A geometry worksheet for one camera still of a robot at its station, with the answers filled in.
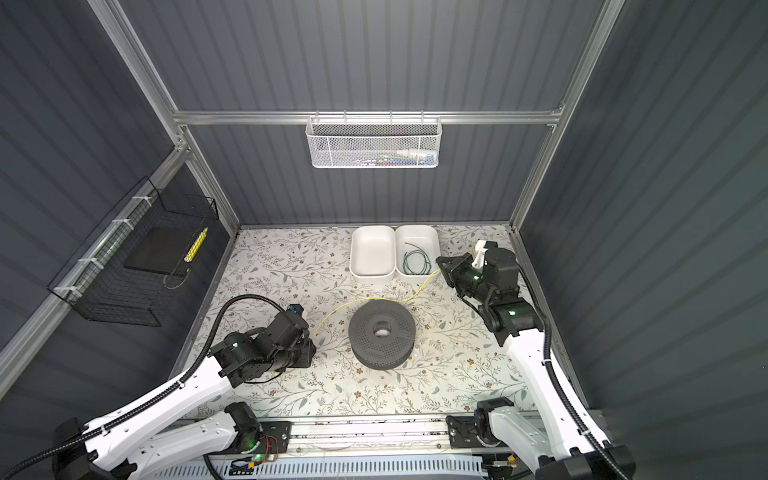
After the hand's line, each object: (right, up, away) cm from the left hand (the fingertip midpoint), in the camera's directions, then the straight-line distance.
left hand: (313, 350), depth 77 cm
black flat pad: (-38, +26, -2) cm, 47 cm away
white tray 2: (+34, +32, +37) cm, 59 cm away
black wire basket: (-44, +19, -13) cm, 49 cm away
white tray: (+13, +25, +32) cm, 43 cm away
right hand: (+32, +24, -6) cm, 40 cm away
